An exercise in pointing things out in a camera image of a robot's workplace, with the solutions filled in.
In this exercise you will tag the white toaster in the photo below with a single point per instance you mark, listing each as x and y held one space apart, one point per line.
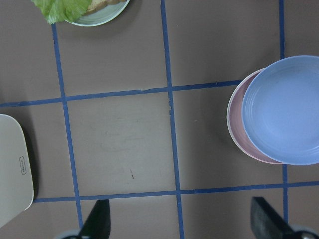
16 183

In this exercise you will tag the green plate with food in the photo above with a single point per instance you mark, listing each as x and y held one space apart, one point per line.
102 16

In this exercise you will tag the pink plate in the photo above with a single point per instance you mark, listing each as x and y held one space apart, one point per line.
235 125

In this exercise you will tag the brown bread slice on plate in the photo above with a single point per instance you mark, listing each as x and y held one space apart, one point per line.
97 5

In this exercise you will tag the green lettuce leaf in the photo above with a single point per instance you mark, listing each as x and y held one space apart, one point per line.
55 11

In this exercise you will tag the blue plate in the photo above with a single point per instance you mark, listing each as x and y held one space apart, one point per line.
280 110

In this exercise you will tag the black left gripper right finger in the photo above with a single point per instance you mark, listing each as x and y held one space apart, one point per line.
266 223

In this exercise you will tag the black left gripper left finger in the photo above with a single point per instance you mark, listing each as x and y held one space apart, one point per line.
97 225

